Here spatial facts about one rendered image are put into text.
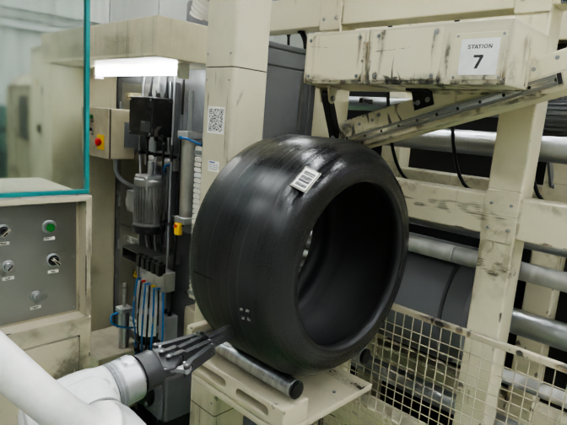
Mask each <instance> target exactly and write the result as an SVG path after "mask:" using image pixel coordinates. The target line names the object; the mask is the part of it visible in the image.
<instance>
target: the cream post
mask: <svg viewBox="0 0 567 425"><path fill-rule="evenodd" d="M271 6H272V0H209V9H208V44H207V63H206V81H205V100H204V117H203V136H202V172H201V190H200V206H201V204H202V202H203V198H204V197H205V195H206V193H207V191H208V189H209V187H210V186H211V185H212V183H213V181H214V179H215V178H216V177H217V175H218V174H219V172H220V171H221V170H222V169H223V167H224V166H225V165H226V164H227V163H228V162H229V161H230V160H231V159H232V158H233V157H234V156H236V154H238V153H239V152H240V151H242V150H243V149H245V148H247V147H248V146H250V145H252V144H253V143H256V142H258V141H261V140H262V130H263V118H264V105H265V93H266V81H267V73H266V71H267V56H268V43H269V31H270V18H271ZM209 106H218V107H225V109H224V135H223V134H215V133H208V132H207V130H208V107H209ZM209 160H212V161H216V162H219V172H213V171H209V170H208V161H209ZM202 320H205V319H204V317H203V315H202V313H201V311H200V309H199V308H198V306H197V302H196V304H195V316H194V323H196V322H198V321H202ZM190 425H243V414H241V413H240V412H238V411H237V410H236V409H234V408H233V407H232V406H230V405H229V404H227V403H226V402H224V401H222V400H221V399H220V398H218V397H217V396H216V395H214V394H213V393H212V392H210V391H209V390H207V389H205V388H204V387H202V386H201V385H200V384H199V383H197V382H196V381H194V380H193V379H192V388H191V407H190Z"/></svg>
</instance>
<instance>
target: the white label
mask: <svg viewBox="0 0 567 425"><path fill-rule="evenodd" d="M320 175H321V173H319V172H317V171H315V170H313V169H311V168H309V167H307V166H305V167H304V169H303V170H302V171H301V172H300V173H299V174H298V176H297V177H296V178H295V179H294V180H293V182H292V183H291V184H290V185H291V186H293V187H294V188H296V189H298V190H300V191H303V192H304V193H306V192H307V191H308V190H309V189H310V188H311V186H312V185H313V184H314V183H315V181H316V180H317V179H318V178H319V176H320Z"/></svg>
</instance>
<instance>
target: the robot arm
mask: <svg viewBox="0 0 567 425"><path fill-rule="evenodd" d="M191 338H192V339H191ZM233 338H235V328H234V326H233V325H231V324H228V325H226V326H223V327H221V328H219V329H217V330H216V331H212V332H210V333H208V334H207V335H204V332H203V331H201V332H200V336H198V335H197V333H192V334H190V335H186V336H181V337H178V338H176V339H172V340H169V341H166V342H157V343H154V344H153V345H152V346H153V351H151V350H145V351H143V352H140V353H138V354H136V355H133V356H131V355H129V354H128V355H125V356H122V357H120V358H117V359H115V360H113V361H110V362H109V363H104V364H103V365H101V366H99V367H96V368H91V369H83V370H80V371H78V372H75V373H72V374H69V375H67V376H64V377H62V378H60V379H58V380H55V379H53V378H52V377H51V376H50V375H49V374H48V373H47V372H46V371H45V370H44V369H43V368H42V367H41V366H40V365H39V364H37V363H36V362H35V361H34V360H33V359H32V358H31V357H30V356H28V355H27V354H26V353H25V352H24V351H23V350H22V349H21V348H19V347H18V346H17V345H16V344H15V343H14V342H13V341H11V340H10V339H9V338H8V337H7V336H6V335H5V334H4V333H3V332H1V331H0V394H2V395H3V396H4V397H6V398H7V399H8V400H9V401H11V402H12V403H13V404H14V405H16V407H18V408H19V413H18V425H147V424H146V423H145V422H144V421H143V420H142V419H141V418H140V417H139V416H138V415H137V414H136V413H135V412H134V411H133V410H131V409H130V408H129V407H128V406H130V405H131V404H133V403H135V402H137V401H140V400H142V399H143V398H144V397H145V396H146V393H147V392H149V391H151V390H153V389H155V388H157V387H159V386H161V385H162V384H163V382H164V380H165V378H167V377H170V376H174V375H176V374H177V373H180V374H184V377H185V378H188V377H190V376H191V374H192V372H193V371H194V370H195V369H197V368H198V367H200V366H201V365H202V364H204V363H205V362H207V361H208V360H209V359H210V358H211V357H213V356H214V355H215V347H216V346H219V345H221V344H223V343H224V342H227V341H229V340H231V339H233Z"/></svg>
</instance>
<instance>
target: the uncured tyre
mask: <svg viewBox="0 0 567 425"><path fill-rule="evenodd" d="M305 166H307V167H309V168H311V169H313V170H315V171H317V172H319V173H321V175H320V176H319V178H318V179H317V180H316V181H315V183H314V184H313V185H312V186H311V187H310V189H309V190H308V191H307V192H306V193H304V192H303V191H300V190H298V189H296V188H294V187H293V186H291V185H290V184H291V183H292V182H293V180H294V179H295V178H296V177H297V176H298V174H299V173H300V172H301V171H302V170H303V169H304V167H305ZM311 230H312V236H311V242H310V248H309V251H308V254H307V257H306V259H305V263H304V265H303V266H302V268H301V270H300V263H301V259H302V255H303V253H304V249H305V245H306V242H307V240H308V238H309V236H310V234H311ZM408 242H409V221H408V208H407V203H406V200H405V197H404V195H403V192H402V188H401V186H400V185H399V183H398V181H397V178H396V177H395V175H394V174H393V172H392V170H391V168H390V166H389V165H388V163H387V162H386V161H385V160H384V159H383V158H382V157H381V156H380V155H379V154H378V153H377V152H376V151H374V150H373V149H371V148H368V147H366V146H365V145H363V144H361V143H357V142H355V141H352V140H348V139H339V138H330V137H315V136H306V135H298V134H283V135H277V136H274V137H269V138H266V139H263V140H261V141H258V142H256V143H253V144H252V145H250V146H248V147H247V148H245V149H243V150H242V151H240V152H239V153H238V154H236V156H234V157H233V158H232V159H231V160H230V161H229V162H228V163H227V164H226V165H225V166H224V167H223V169H222V170H221V171H220V172H219V174H218V175H217V177H216V178H215V179H214V181H213V183H212V185H211V186H210V187H209V189H208V191H207V193H206V195H205V197H204V198H203V200H202V204H201V206H200V208H199V211H198V213H197V217H196V221H195V223H194V227H193V231H192V238H191V244H190V254H189V271H190V279H191V285H192V291H193V295H194V298H195V300H196V302H197V306H198V308H199V309H200V311H201V313H202V316H203V317H204V319H205V320H206V321H207V322H208V323H209V325H210V326H211V327H212V328H213V330H214V331H216V330H217V329H219V328H221V327H223V326H226V325H228V324H231V325H233V326H234V328H235V338H233V339H231V340H229V341H227V342H228V343H230V344H231V345H233V346H235V347H237V348H239V349H240V350H242V351H244V352H246V353H248V354H250V355H251V356H252V357H254V358H257V359H258V360H260V361H262V362H264V363H265V364H267V365H269V366H270V367H272V368H274V369H276V370H278V371H280V372H283V373H286V374H295V375H301V376H312V375H317V374H322V373H325V372H327V371H329V370H331V369H334V368H336V367H337V366H339V365H341V364H342V363H345V362H347V361H348V360H349V359H351V358H353V357H354V356H355V355H357V354H358V353H359V352H360V351H361V350H362V349H363V348H364V347H365V346H366V345H367V344H368V343H369V342H370V341H371V339H372V338H373V337H374V336H375V334H376V333H377V331H378V330H379V329H380V328H381V326H382V324H383V323H384V321H385V319H386V317H387V316H388V314H389V312H390V310H391V308H392V305H393V303H394V301H395V299H396V296H397V293H398V290H399V288H400V285H401V282H402V277H403V273H404V270H405V266H406V261H407V256H408ZM194 271H195V272H199V273H201V274H203V275H205V276H207V277H210V278H212V279H213V280H210V279H208V278H206V277H203V276H201V275H199V274H197V273H195V272H194ZM239 305H241V306H246V307H249V308H251V319H252V324H250V323H246V322H243V321H241V319H240V311H239Z"/></svg>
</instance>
